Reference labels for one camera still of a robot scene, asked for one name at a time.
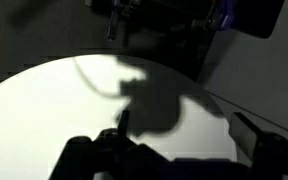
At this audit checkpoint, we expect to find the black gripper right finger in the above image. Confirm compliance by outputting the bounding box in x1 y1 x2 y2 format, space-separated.
229 111 268 164

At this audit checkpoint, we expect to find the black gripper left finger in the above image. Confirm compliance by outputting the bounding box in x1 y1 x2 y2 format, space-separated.
116 109 132 138

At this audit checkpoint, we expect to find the purple spring clamp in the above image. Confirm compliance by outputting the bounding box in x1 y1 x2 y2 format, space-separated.
213 0 236 32

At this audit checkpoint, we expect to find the dark machinery with cables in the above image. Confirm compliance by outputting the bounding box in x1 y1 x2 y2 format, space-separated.
83 0 285 83

